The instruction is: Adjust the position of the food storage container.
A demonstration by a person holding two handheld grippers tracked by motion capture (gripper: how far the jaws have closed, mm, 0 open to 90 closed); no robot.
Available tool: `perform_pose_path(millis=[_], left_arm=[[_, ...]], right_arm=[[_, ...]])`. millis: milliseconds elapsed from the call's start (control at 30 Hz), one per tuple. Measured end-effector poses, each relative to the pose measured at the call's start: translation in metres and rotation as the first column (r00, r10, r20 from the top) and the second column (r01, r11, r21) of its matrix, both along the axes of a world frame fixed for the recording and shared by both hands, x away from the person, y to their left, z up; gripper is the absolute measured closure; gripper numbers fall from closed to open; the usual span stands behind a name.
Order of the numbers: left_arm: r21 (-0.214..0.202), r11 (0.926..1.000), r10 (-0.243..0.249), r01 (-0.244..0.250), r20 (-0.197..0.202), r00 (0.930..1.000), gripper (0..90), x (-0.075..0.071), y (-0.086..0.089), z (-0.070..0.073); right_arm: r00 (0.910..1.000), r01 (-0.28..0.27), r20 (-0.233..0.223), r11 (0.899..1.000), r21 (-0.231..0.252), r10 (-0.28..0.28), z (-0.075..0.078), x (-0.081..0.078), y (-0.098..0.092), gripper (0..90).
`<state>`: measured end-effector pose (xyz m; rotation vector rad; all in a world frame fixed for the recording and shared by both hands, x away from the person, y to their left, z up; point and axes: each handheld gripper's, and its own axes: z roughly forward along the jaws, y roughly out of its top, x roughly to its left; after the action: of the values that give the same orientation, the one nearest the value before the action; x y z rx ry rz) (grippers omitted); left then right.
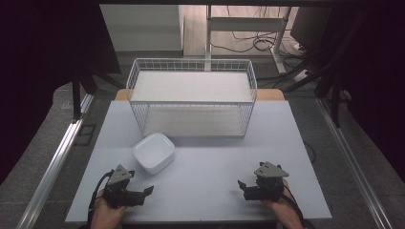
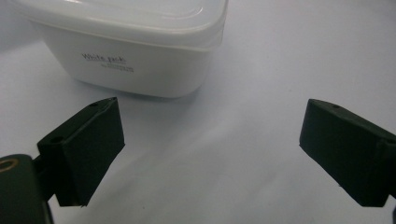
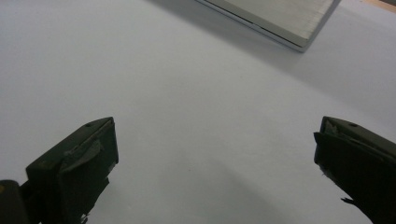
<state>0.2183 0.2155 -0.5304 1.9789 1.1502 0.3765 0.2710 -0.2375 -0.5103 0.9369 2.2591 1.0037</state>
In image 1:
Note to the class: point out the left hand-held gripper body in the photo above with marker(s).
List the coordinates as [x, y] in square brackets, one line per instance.
[119, 187]

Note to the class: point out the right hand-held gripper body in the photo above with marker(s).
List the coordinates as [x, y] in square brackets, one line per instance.
[270, 186]

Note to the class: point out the white square bowl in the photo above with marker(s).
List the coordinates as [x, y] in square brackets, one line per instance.
[153, 153]

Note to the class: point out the person's right hand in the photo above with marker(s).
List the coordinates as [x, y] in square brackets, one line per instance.
[285, 206]

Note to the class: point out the person's left hand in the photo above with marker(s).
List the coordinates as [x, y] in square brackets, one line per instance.
[106, 214]

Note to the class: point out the black metal stand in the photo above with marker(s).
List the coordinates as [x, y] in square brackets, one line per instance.
[335, 101]
[76, 98]

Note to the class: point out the white power strip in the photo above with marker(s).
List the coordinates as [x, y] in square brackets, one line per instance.
[301, 75]

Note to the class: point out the dark curtain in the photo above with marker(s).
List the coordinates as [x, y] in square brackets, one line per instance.
[41, 63]
[379, 79]

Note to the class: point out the aluminium rail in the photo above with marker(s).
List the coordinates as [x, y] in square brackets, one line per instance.
[353, 165]
[54, 165]

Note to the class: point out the white desk frame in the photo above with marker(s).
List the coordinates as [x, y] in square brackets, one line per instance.
[245, 24]

